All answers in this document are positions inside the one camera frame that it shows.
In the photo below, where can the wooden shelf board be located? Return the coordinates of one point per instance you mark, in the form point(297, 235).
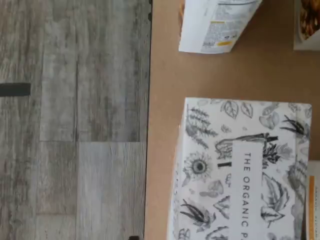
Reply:
point(162, 75)

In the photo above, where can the black flat strip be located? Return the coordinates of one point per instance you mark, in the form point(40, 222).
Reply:
point(15, 90)

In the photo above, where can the white box yellow strip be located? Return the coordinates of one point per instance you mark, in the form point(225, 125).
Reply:
point(225, 175)
point(313, 200)

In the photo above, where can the black metal shelving frame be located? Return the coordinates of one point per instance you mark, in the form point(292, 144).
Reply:
point(150, 15)

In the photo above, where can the yellow label granola box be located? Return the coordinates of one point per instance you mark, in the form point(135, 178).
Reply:
point(307, 25)
point(212, 25)

